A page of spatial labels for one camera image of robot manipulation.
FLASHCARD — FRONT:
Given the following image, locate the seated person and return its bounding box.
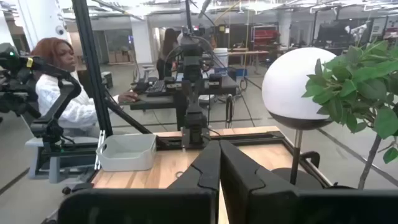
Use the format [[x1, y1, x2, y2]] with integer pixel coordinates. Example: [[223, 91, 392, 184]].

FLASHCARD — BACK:
[[30, 37, 141, 138]]

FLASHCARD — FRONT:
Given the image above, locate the standing person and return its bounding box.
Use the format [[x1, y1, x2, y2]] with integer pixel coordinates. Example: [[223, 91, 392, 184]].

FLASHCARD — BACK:
[[155, 27, 180, 81]]

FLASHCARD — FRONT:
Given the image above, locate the black desk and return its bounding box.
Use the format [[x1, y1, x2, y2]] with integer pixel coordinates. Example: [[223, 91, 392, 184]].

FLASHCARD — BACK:
[[129, 74, 239, 131]]

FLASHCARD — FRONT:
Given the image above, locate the black table edge clamp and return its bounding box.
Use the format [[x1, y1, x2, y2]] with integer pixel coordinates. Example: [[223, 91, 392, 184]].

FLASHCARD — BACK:
[[61, 182, 94, 196]]

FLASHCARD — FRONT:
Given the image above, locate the white square column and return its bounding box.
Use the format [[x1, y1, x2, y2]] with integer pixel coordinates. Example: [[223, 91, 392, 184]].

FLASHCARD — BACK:
[[130, 17, 154, 65]]

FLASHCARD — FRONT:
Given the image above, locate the green plant in black pot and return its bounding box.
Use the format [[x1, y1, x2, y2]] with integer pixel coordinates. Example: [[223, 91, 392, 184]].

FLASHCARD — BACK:
[[301, 40, 398, 190]]

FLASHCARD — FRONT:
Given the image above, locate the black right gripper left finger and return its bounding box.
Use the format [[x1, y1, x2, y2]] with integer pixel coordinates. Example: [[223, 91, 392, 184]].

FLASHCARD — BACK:
[[57, 140, 221, 224]]

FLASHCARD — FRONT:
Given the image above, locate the white bucket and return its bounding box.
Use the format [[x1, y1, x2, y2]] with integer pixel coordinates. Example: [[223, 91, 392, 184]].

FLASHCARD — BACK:
[[213, 47, 229, 70]]

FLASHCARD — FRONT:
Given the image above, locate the black keyboard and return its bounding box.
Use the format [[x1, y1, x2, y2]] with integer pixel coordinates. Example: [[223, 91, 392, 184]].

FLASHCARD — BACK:
[[144, 79, 168, 96]]

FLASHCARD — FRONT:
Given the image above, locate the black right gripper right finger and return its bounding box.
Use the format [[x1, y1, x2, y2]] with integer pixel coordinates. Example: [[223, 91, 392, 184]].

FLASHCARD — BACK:
[[220, 140, 398, 224]]

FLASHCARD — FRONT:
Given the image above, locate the silver aluminium bracket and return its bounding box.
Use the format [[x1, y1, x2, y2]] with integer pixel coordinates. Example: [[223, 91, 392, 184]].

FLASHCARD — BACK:
[[94, 129, 106, 170]]

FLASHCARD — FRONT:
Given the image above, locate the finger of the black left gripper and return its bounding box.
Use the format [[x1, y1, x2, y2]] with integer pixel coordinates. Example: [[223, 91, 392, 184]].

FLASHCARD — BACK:
[[193, 80, 204, 108], [182, 80, 194, 108]]

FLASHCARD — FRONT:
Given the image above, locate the white globe lamp black base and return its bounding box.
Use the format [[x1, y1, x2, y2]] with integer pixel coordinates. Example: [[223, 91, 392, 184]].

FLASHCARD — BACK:
[[261, 47, 338, 190]]

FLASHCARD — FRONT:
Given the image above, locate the blue box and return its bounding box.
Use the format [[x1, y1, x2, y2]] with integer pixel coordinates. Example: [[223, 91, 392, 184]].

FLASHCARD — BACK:
[[229, 65, 249, 78]]

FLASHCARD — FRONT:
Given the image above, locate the grey plastic bin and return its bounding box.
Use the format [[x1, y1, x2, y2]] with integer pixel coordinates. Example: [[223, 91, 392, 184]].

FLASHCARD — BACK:
[[95, 133, 157, 172]]

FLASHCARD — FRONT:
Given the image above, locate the red tool cabinet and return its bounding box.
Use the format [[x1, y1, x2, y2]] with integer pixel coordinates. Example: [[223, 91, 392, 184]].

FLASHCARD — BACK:
[[251, 26, 280, 50]]

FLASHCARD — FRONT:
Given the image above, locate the wooden workbench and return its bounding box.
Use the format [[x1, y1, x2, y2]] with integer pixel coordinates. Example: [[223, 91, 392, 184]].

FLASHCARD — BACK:
[[226, 49, 270, 75]]

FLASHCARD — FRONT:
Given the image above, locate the grey stand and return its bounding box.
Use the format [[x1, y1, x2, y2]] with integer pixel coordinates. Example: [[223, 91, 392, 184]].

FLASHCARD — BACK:
[[24, 135, 100, 184]]

